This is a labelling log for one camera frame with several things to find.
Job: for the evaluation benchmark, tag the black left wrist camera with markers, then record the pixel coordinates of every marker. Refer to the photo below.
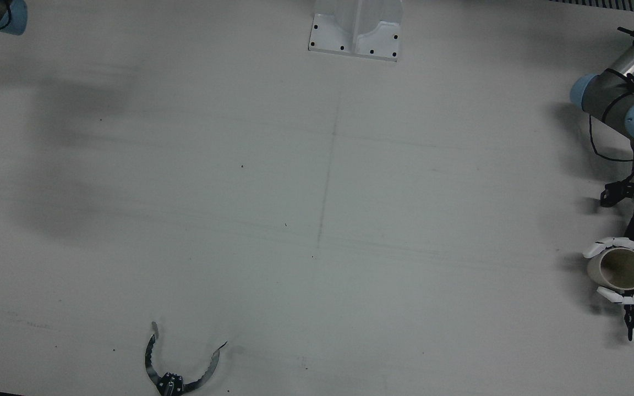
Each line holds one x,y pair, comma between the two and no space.
614,193

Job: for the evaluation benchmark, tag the paper cup with brownish inside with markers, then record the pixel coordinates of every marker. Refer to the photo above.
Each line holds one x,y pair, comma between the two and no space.
617,268

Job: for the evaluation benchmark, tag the metal reacher grabber tool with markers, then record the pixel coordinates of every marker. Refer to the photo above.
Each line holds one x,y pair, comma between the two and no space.
176,368

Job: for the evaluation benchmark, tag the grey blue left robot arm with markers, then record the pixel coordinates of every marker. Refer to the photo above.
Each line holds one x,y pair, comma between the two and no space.
625,99

